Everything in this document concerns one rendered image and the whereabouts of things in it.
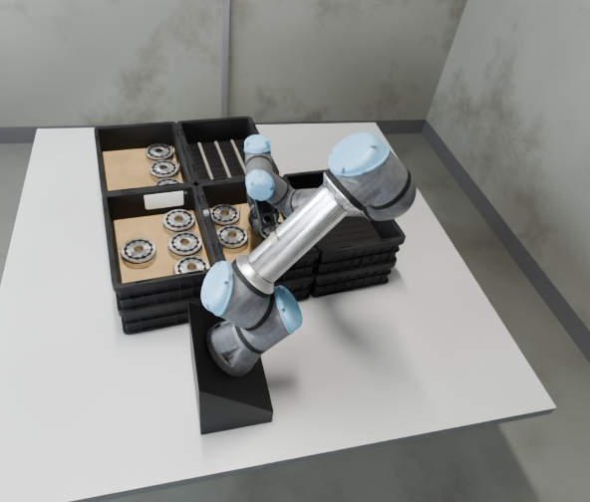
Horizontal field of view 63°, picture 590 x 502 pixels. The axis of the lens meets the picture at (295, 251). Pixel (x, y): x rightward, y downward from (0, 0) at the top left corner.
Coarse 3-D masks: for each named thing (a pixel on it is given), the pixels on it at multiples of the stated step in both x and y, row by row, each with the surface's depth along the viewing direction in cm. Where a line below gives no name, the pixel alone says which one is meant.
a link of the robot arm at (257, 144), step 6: (246, 138) 137; (252, 138) 136; (258, 138) 136; (264, 138) 136; (246, 144) 135; (252, 144) 134; (258, 144) 134; (264, 144) 134; (270, 144) 137; (246, 150) 136; (252, 150) 134; (258, 150) 134; (264, 150) 135; (270, 150) 138; (246, 156) 137; (252, 156) 144; (270, 156) 138
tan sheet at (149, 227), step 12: (144, 216) 163; (156, 216) 163; (120, 228) 157; (132, 228) 158; (144, 228) 159; (156, 228) 159; (120, 240) 154; (156, 240) 156; (168, 240) 156; (156, 252) 152; (168, 252) 153; (204, 252) 154; (120, 264) 147; (156, 264) 149; (168, 264) 149; (132, 276) 144; (144, 276) 145; (156, 276) 145
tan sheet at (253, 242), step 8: (248, 208) 172; (240, 216) 168; (280, 216) 171; (240, 224) 166; (248, 224) 166; (248, 232) 163; (248, 240) 161; (256, 240) 161; (248, 248) 158; (232, 256) 155
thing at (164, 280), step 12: (120, 192) 155; (132, 192) 156; (144, 192) 156; (108, 216) 146; (204, 216) 151; (108, 228) 143; (108, 240) 140; (108, 252) 136; (216, 252) 141; (168, 276) 133; (180, 276) 134; (192, 276) 134; (204, 276) 136; (120, 288) 128; (132, 288) 130; (144, 288) 131
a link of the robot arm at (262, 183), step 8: (248, 160) 135; (256, 160) 133; (264, 160) 133; (248, 168) 132; (256, 168) 130; (264, 168) 131; (272, 168) 136; (248, 176) 130; (256, 176) 128; (264, 176) 129; (272, 176) 132; (248, 184) 129; (256, 184) 128; (264, 184) 128; (272, 184) 129; (280, 184) 134; (248, 192) 130; (256, 192) 130; (264, 192) 130; (272, 192) 130; (280, 192) 134; (272, 200) 135
